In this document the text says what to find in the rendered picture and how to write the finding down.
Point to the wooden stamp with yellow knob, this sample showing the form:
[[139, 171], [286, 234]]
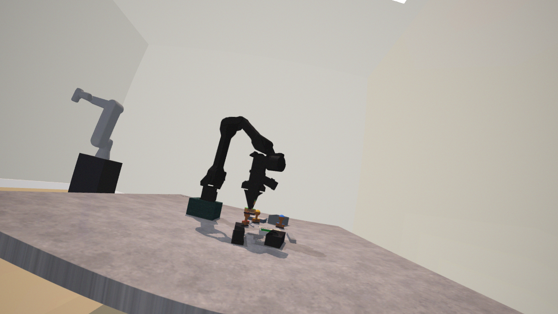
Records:
[[256, 220]]

